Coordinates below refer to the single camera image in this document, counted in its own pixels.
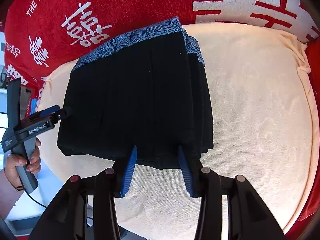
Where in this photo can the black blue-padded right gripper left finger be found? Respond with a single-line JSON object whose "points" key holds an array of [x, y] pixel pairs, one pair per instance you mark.
{"points": [[66, 215]]}

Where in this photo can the black pants with blue waistband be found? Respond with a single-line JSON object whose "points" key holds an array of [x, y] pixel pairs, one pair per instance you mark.
{"points": [[146, 90]]}

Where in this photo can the pink sleeve left forearm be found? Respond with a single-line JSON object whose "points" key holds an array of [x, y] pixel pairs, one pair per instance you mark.
{"points": [[8, 196]]}

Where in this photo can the person's left hand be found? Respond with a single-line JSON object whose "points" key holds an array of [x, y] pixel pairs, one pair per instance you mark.
{"points": [[14, 161]]}

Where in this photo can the red sofa cover white print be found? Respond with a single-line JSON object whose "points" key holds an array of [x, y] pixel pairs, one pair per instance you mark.
{"points": [[44, 39]]}

